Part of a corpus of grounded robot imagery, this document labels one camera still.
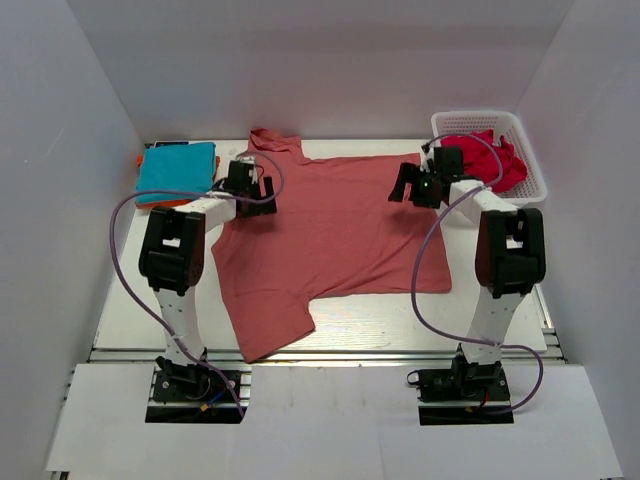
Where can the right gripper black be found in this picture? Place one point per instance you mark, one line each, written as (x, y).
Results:
(413, 185)

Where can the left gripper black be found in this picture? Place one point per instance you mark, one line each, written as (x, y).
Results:
(257, 198)

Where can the salmon pink t shirt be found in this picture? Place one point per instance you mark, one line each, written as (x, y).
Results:
(335, 233)

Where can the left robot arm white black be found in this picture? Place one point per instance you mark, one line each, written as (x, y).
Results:
(172, 256)

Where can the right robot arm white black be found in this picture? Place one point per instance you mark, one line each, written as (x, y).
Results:
(510, 257)

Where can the folded dark shirt under stack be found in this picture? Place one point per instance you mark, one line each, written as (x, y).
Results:
(159, 144)

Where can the folded teal t shirt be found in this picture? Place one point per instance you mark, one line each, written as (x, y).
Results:
(188, 168)

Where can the folded orange t shirt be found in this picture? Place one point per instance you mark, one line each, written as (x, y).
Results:
(171, 202)

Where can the white plastic basket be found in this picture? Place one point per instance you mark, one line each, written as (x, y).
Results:
(533, 189)

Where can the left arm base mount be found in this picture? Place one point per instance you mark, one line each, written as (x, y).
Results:
(194, 394)

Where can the aluminium front rail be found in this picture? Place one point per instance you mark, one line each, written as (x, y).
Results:
(553, 354)

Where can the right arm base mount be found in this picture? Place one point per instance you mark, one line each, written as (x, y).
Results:
(462, 394)

